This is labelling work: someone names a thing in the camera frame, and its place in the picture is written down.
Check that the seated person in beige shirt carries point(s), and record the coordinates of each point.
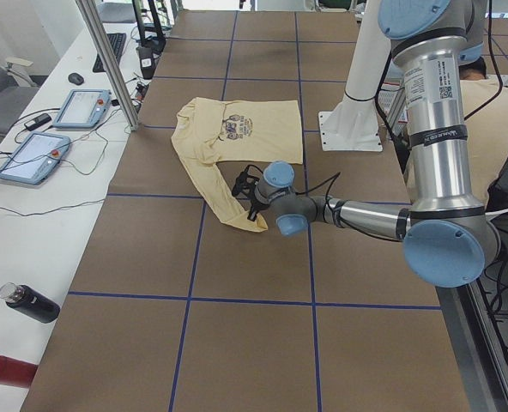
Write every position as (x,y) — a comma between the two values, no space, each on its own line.
(487,128)

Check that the blue teach pendant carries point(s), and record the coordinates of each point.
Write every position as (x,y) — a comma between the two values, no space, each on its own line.
(35,158)
(83,109)

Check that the far blue teach pendant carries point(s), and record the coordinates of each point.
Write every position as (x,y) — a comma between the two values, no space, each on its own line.
(83,109)

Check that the cream long-sleeve printed shirt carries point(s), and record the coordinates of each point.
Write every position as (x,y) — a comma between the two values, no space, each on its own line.
(210,131)

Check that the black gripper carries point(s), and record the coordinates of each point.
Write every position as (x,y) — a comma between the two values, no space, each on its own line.
(256,203)

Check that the red cylinder bottle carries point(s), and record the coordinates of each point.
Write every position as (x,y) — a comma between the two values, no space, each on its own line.
(17,373)

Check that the black water bottle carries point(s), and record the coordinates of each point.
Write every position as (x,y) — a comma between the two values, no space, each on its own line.
(30,302)

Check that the black computer mouse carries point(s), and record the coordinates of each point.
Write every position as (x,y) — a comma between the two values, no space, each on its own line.
(75,79)

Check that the small black phone device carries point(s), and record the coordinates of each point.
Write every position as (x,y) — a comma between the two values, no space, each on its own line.
(35,123)

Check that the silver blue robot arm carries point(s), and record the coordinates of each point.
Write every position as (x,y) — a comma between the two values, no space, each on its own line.
(447,238)

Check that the near blue teach pendant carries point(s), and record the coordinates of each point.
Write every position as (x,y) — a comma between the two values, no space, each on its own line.
(35,158)

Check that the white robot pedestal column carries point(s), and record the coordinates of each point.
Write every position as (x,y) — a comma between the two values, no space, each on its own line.
(353,124)

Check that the white chair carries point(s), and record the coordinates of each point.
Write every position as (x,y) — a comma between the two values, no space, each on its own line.
(490,215)

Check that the aluminium frame post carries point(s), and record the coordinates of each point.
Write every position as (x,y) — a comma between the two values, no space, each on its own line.
(98,34)

